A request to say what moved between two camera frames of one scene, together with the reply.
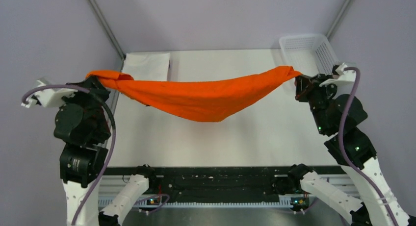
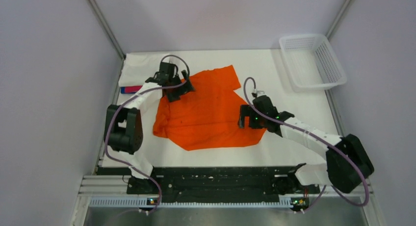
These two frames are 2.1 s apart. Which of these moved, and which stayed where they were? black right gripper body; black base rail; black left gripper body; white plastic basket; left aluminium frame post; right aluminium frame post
Moved: black right gripper body; black left gripper body
Stayed: left aluminium frame post; white plastic basket; black base rail; right aluminium frame post
